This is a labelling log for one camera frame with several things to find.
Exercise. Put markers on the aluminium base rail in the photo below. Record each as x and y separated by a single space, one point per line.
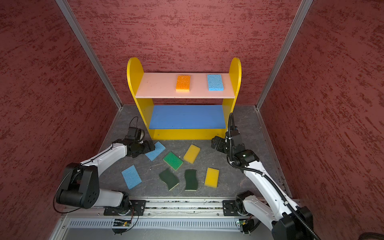
183 205

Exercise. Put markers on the yellow shelf with coloured boards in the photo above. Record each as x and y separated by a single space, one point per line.
178 121

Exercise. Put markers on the circuit board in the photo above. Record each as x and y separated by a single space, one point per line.
122 223
242 223

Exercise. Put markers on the dark green wavy sponge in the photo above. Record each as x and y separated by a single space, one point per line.
191 180
169 179

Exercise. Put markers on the dark green wavy sponge left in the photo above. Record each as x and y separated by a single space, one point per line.
169 179

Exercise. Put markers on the aluminium corner profile right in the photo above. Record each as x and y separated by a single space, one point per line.
290 37

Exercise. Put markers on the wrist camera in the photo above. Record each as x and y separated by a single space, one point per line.
234 136
135 135

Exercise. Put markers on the plain yellow foam sponge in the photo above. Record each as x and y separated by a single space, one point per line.
191 154

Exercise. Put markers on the left circuit board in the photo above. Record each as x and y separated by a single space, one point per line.
122 223

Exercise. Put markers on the dark green wavy sponge right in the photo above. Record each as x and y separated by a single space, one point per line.
191 180

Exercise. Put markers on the orange scourer yellow sponge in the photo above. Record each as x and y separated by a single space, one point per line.
183 83

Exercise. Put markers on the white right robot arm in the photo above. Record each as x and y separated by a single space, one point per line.
298 225

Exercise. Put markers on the right circuit board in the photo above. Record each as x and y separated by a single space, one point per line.
242 223

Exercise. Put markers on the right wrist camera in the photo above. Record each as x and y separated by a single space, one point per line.
234 136

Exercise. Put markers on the perforated cable duct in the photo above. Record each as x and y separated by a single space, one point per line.
166 224

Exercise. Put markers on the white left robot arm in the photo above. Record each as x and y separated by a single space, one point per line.
80 187

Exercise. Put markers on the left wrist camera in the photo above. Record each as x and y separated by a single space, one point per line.
135 135

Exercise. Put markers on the yellow foam sponge front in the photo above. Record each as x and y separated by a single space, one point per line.
212 178

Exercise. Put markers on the aluminium corner profile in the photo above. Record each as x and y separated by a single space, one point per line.
290 37
79 33

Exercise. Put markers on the green scourer yellow sponge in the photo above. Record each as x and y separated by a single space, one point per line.
173 161

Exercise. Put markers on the aluminium corner profile left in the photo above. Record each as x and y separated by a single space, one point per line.
79 33

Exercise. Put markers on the blue cellulose sponge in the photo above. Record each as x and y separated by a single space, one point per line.
159 148
131 177

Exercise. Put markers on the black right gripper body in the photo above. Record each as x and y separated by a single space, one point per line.
223 146

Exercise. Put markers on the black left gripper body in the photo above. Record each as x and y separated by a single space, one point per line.
142 148

